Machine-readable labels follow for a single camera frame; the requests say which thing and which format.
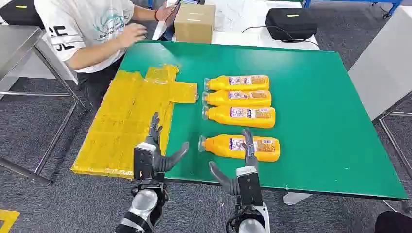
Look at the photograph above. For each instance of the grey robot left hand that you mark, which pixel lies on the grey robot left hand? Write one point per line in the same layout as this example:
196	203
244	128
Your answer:
161	162

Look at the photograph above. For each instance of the cardboard box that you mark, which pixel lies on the cardboard box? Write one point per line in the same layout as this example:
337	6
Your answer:
194	25

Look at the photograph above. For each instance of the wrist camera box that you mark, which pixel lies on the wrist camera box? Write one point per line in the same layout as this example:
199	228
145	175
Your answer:
250	188
142	162

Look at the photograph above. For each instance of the black robot foot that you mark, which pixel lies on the black robot foot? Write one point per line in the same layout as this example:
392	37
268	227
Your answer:
394	223

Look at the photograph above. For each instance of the steel frame table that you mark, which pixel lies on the steel frame table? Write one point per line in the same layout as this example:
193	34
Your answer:
16	41

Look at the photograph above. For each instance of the person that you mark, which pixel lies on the person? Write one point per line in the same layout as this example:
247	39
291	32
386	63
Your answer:
83	22

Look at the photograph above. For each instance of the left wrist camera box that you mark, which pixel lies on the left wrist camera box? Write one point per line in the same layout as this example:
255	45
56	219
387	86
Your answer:
142	162

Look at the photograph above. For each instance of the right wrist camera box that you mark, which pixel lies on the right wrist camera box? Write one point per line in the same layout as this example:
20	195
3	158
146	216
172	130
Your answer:
250	188

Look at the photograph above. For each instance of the dark tablet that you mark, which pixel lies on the dark tablet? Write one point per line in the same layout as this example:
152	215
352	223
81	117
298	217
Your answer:
170	27

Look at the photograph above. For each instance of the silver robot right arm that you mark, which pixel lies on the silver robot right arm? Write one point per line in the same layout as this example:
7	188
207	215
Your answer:
252	223

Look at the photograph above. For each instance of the person's right hand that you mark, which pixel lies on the person's right hand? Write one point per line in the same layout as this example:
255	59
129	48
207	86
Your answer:
132	33

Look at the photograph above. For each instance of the person's left hand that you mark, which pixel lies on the person's left hand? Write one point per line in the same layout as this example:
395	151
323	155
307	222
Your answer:
164	13

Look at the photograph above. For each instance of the grey table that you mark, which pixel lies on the grey table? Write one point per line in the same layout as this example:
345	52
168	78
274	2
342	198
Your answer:
383	64

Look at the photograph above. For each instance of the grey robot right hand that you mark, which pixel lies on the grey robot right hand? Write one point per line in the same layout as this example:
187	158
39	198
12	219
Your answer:
249	151

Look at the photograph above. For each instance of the white table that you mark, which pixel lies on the white table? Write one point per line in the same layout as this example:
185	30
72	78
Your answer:
244	22

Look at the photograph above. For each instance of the green table mat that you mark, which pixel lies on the green table mat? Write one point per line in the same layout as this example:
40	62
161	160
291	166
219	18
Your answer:
305	112

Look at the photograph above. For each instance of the orange drink bottle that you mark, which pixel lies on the orange drink bottle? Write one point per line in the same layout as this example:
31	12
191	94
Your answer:
219	98
222	116
219	146
222	83

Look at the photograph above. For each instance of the person's hand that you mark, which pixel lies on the person's hand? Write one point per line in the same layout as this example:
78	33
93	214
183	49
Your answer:
164	13
132	33

